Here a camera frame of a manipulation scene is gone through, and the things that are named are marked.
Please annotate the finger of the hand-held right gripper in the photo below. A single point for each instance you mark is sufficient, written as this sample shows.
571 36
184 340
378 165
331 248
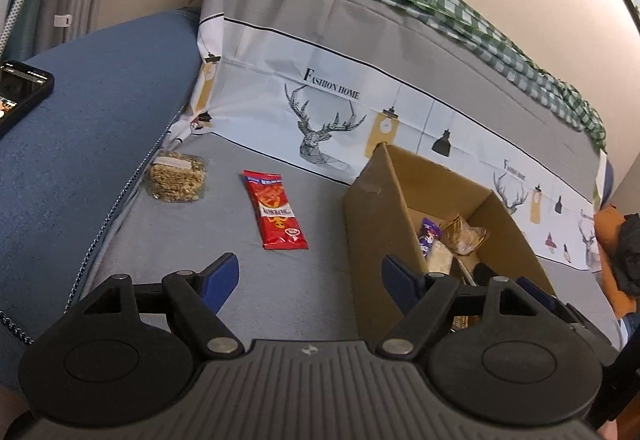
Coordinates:
490 272
535 292

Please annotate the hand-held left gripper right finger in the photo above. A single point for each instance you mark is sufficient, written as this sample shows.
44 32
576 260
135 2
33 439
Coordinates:
400 277

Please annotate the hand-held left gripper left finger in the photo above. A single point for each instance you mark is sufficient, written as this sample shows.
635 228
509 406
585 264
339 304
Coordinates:
222 277

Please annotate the silver foil snack packet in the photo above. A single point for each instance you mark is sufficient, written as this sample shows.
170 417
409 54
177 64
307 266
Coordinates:
465 270

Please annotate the brown cardboard box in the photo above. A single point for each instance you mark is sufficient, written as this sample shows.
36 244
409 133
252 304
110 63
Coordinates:
385 240

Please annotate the clear peanut snack packet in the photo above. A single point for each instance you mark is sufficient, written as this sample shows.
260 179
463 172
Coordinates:
462 232

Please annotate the purple snack packet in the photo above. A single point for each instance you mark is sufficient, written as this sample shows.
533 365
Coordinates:
430 235

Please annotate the red gold sausage stick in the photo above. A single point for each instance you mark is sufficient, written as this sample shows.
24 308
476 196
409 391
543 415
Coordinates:
467 322

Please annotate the grey deer printed sheet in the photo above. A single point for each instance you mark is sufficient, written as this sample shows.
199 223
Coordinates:
225 220

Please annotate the long red printed snack packet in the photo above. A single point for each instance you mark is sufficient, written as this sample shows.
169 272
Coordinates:
275 212

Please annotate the orange cloth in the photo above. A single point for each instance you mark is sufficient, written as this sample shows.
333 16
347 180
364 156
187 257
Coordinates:
607 240

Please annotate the dark cloth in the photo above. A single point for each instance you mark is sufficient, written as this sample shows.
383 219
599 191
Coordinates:
631 255

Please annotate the clear seed brittle packet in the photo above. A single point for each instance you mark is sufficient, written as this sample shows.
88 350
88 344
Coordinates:
177 177

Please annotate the blue sofa cushion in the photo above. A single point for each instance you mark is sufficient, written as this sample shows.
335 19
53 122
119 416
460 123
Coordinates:
90 145
606 180

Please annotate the black smartphone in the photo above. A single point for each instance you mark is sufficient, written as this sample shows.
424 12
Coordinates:
20 90

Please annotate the white curtain clip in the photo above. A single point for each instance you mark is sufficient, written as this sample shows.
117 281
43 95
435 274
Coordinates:
62 19

